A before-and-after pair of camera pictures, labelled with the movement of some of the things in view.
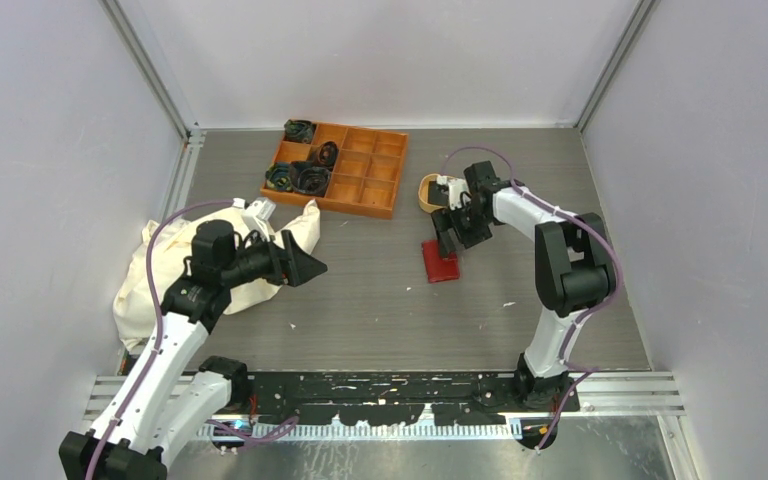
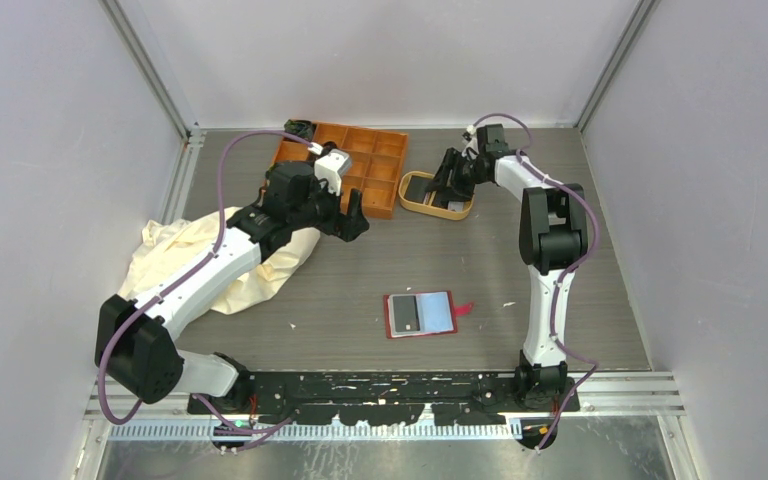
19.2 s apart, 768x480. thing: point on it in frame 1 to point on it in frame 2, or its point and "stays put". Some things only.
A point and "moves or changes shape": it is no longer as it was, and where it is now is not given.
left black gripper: x=301 y=265 to x=347 y=225
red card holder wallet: x=439 y=269 to x=416 y=314
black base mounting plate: x=380 y=397 stays put
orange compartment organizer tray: x=368 y=168 stays put
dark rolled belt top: x=298 y=131 stays put
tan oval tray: x=431 y=195 moves or changes shape
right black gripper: x=443 y=220 to x=456 y=191
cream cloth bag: x=132 y=309 stays put
